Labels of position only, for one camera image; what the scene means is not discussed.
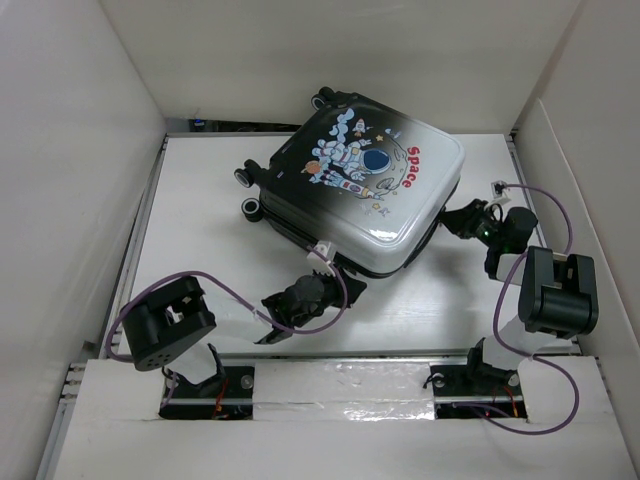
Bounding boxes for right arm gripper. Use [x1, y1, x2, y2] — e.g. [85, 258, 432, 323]
[435, 198, 503, 249]

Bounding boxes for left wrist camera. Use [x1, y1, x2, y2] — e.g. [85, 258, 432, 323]
[306, 240, 335, 277]

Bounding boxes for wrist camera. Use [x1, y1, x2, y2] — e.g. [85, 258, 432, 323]
[306, 240, 335, 277]
[491, 180, 511, 205]

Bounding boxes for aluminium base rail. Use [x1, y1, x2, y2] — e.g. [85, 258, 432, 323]
[54, 357, 635, 479]

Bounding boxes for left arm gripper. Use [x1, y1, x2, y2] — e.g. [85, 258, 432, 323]
[291, 262, 364, 328]

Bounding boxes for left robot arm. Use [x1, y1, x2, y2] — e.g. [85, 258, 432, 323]
[116, 266, 367, 372]

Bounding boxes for white space print suitcase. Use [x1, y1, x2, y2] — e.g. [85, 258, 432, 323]
[234, 87, 465, 278]

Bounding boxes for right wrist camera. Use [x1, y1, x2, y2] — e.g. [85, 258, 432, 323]
[491, 180, 511, 205]

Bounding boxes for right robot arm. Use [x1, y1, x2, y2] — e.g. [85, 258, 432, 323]
[424, 199, 599, 396]

